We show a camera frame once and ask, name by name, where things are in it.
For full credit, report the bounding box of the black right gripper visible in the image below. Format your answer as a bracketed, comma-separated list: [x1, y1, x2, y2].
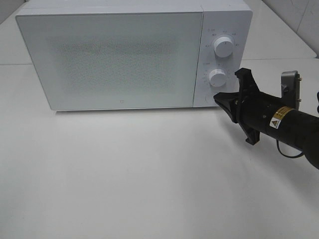
[213, 68, 284, 145]

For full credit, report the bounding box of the white microwave knob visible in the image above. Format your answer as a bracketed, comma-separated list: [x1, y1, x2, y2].
[213, 36, 234, 58]
[208, 69, 227, 87]

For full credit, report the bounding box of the white microwave door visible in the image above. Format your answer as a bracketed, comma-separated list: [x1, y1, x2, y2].
[16, 12, 202, 111]

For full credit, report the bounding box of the white microwave oven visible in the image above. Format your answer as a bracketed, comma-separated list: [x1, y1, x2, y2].
[15, 0, 253, 111]

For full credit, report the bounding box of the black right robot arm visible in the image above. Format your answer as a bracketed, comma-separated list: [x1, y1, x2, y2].
[213, 68, 319, 168]

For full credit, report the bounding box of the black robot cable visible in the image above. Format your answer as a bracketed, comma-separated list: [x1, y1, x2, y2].
[276, 140, 307, 159]

